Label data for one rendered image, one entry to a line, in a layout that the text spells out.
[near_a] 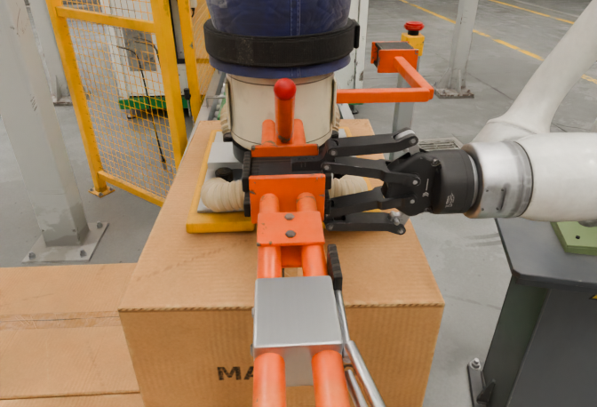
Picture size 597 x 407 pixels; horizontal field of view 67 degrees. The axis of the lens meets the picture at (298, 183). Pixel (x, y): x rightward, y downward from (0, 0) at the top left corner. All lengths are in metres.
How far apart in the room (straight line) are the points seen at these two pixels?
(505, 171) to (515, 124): 0.19
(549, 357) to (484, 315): 0.65
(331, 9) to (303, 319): 0.43
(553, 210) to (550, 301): 0.70
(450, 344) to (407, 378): 1.17
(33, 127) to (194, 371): 1.62
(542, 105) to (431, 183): 0.27
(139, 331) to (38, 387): 0.51
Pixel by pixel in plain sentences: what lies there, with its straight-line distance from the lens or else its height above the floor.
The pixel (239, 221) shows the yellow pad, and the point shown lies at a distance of 0.66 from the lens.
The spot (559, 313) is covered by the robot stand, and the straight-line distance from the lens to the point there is 1.28.
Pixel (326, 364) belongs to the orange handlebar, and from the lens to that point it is 0.32.
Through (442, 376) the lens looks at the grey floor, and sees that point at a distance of 1.75.
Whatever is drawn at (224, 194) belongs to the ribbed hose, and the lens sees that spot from 0.61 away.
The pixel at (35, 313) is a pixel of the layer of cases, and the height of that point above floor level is 0.54.
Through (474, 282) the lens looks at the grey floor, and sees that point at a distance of 2.14.
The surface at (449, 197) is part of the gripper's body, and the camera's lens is 0.52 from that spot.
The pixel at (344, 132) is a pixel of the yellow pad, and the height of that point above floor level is 0.98.
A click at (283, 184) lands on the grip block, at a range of 0.48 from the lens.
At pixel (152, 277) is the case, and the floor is 0.94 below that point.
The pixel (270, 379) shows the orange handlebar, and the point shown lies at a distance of 0.32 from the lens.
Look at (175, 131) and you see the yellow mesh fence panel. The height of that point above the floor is 0.57.
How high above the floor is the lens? 1.34
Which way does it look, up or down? 30 degrees down
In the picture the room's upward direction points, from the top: straight up
